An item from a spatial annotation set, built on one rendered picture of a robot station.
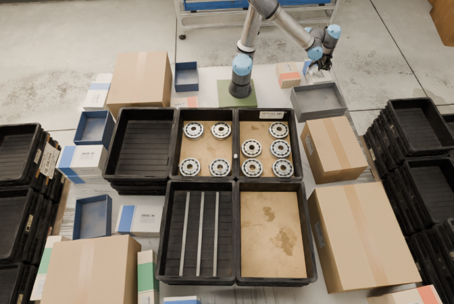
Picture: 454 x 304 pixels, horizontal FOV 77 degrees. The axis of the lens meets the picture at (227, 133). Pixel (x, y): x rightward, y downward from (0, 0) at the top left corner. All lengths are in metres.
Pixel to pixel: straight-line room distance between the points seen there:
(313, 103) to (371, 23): 2.24
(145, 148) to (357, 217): 1.03
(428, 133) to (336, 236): 1.24
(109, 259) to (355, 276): 0.94
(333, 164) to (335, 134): 0.17
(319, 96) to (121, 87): 1.16
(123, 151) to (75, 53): 2.17
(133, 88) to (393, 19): 3.22
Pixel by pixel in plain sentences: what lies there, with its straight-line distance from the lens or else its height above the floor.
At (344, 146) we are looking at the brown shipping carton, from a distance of 1.53.
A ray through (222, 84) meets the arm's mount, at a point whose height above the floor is 0.73.
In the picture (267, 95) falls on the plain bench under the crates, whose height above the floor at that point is 0.70.
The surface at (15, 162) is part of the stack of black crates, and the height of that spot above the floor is 0.49.
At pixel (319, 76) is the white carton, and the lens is 1.89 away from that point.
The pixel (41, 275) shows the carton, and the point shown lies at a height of 0.82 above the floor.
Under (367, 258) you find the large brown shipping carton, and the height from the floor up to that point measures 0.90.
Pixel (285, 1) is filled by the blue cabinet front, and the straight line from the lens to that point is 3.27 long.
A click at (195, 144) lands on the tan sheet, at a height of 0.83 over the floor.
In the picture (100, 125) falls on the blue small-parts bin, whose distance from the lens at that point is 1.75.
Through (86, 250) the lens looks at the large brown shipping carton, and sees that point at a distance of 1.34.
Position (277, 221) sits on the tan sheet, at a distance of 1.32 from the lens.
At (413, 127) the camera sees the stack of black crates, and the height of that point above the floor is 0.49.
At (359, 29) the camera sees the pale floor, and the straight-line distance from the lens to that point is 3.76.
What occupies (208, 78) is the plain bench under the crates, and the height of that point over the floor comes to 0.70.
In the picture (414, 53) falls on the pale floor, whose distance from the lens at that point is 3.72.
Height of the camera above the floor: 2.09
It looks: 57 degrees down
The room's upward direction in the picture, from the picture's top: 1 degrees counter-clockwise
